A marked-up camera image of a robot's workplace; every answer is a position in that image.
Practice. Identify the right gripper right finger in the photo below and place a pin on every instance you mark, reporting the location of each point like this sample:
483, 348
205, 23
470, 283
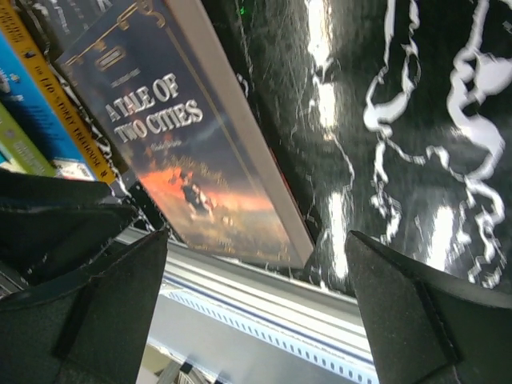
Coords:
424, 325

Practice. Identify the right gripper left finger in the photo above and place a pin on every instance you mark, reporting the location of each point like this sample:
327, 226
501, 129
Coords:
89, 325

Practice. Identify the lime 65-storey treehouse book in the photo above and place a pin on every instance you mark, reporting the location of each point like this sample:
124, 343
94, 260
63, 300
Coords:
21, 149

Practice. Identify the blue paperback book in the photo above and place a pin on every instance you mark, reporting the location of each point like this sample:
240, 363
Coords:
33, 96

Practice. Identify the dark Tale of Two Cities book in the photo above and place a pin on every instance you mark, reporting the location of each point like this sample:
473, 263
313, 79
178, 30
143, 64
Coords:
154, 76

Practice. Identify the black marble pattern mat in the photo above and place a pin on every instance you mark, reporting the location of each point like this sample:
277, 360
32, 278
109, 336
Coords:
392, 118

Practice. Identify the slotted cable duct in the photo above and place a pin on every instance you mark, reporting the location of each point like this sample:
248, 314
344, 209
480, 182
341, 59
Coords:
284, 338

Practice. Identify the aluminium rail frame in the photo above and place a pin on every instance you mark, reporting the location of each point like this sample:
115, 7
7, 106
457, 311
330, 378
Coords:
203, 350

